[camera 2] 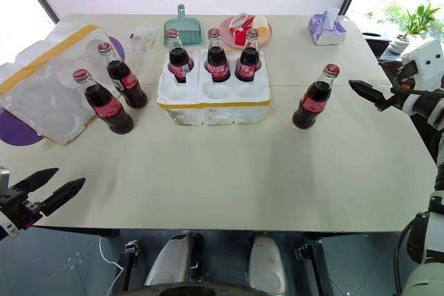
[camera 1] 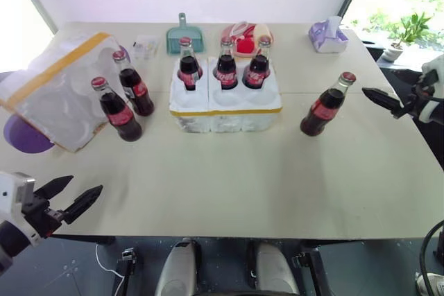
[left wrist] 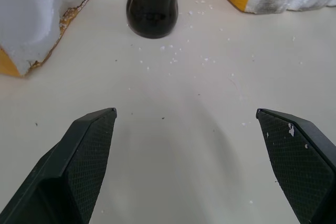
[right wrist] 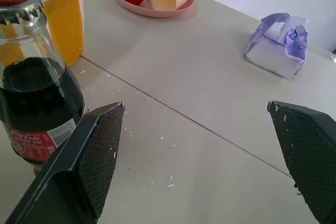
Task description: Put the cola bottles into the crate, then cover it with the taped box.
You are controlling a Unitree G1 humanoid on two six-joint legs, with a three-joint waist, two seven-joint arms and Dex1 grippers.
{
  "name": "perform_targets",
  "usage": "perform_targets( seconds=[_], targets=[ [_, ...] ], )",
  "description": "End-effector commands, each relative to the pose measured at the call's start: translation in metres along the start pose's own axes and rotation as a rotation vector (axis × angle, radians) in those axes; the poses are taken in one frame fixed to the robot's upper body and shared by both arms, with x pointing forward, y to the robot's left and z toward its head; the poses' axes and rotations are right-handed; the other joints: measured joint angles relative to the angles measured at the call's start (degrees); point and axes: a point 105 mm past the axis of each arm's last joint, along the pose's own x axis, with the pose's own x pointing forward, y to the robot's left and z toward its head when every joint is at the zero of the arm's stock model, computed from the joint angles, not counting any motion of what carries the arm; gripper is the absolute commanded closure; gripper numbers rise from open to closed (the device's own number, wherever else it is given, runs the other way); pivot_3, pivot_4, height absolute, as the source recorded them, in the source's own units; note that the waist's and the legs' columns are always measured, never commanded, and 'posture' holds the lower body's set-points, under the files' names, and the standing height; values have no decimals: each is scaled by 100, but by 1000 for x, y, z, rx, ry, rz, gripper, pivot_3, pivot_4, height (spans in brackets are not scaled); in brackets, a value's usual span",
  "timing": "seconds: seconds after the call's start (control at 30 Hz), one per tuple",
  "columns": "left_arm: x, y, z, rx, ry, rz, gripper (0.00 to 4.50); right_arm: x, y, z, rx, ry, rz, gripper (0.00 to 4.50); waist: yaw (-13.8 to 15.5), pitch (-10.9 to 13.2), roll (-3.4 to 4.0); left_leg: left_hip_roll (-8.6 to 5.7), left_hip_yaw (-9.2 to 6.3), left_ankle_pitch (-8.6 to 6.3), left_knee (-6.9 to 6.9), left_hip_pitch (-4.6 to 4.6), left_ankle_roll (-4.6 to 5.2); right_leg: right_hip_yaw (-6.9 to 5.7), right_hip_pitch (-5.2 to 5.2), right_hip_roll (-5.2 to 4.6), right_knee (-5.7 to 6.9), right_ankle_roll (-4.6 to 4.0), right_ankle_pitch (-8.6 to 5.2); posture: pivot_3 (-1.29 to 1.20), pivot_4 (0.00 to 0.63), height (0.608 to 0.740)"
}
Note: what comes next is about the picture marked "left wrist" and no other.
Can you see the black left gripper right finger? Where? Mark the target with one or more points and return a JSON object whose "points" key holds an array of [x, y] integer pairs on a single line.
{"points": [[296, 166]]}

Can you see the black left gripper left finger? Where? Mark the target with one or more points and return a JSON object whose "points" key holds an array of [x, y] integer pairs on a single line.
{"points": [[76, 166]]}

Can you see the dark cola bottle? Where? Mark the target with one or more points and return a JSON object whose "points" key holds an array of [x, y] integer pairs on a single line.
{"points": [[152, 9]]}

